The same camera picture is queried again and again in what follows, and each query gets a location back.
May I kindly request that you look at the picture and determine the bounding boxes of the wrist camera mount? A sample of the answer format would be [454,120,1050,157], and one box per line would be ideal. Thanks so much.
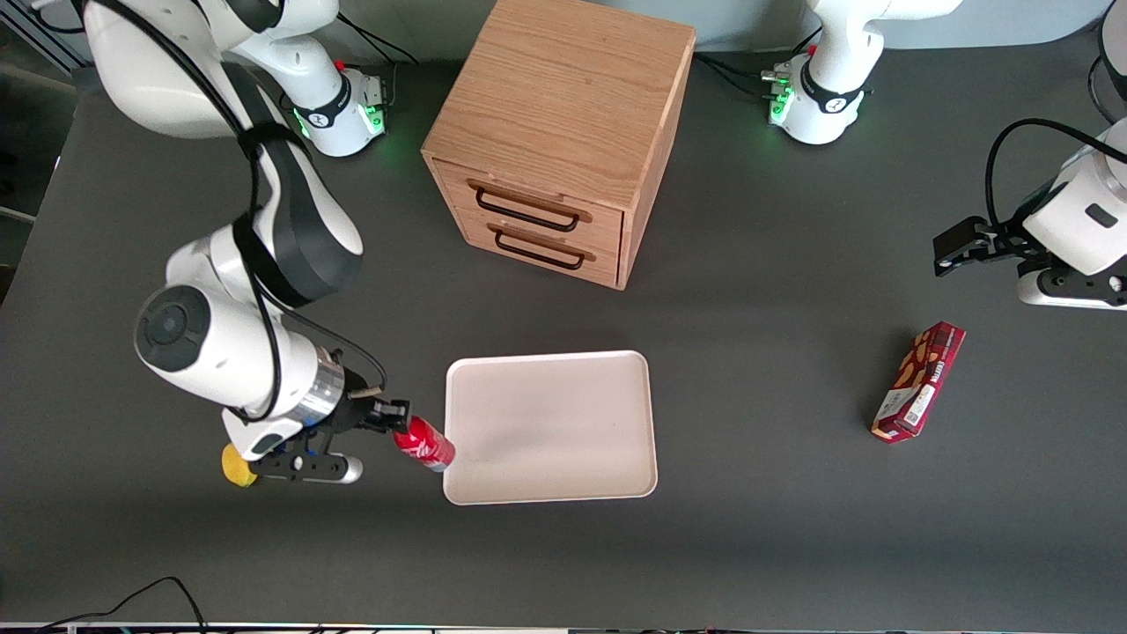
[1017,262,1127,311]
[222,412,365,486]

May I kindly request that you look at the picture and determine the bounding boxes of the black left arm base cables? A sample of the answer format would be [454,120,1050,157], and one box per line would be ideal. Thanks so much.
[696,51,793,100]

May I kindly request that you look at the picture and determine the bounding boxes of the black right arm base cables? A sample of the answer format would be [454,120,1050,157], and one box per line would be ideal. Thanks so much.
[336,21,420,108]

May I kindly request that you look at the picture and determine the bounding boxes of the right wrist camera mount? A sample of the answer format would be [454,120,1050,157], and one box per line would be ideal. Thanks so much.
[222,412,365,486]

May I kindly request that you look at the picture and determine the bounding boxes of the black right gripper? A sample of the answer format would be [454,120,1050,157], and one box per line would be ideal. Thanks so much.
[328,393,412,438]

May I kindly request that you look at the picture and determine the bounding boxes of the black drawer handle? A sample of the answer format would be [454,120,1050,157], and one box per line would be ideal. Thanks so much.
[467,179,593,233]
[489,223,596,270]

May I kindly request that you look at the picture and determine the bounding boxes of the black cable at table edge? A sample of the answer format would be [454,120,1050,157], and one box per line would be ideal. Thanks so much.
[35,577,209,634]

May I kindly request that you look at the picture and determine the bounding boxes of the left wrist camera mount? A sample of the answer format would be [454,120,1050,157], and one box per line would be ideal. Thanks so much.
[1017,262,1127,311]

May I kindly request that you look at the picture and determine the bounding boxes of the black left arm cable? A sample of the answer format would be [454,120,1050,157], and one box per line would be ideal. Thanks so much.
[984,118,1127,230]

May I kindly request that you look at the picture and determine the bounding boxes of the red coke bottle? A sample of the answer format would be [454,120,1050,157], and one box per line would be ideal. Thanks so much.
[392,414,457,475]

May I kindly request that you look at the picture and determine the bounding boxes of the white rectangular plastic tray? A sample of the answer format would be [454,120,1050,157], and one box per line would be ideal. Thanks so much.
[443,350,659,506]

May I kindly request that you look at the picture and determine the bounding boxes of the red snack box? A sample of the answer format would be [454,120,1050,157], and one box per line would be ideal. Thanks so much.
[871,321,967,445]

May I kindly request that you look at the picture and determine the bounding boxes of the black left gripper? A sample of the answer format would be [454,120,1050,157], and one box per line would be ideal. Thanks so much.
[933,216,1050,277]

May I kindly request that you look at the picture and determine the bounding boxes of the yellow lemon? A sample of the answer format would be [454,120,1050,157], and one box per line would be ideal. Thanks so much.
[220,444,259,489]

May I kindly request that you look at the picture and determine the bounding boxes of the wooden drawer cabinet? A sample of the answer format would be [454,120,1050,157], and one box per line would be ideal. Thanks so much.
[421,0,698,291]

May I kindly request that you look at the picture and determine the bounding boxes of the black arm base cables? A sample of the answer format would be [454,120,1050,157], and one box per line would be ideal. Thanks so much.
[336,21,420,108]
[696,51,793,100]

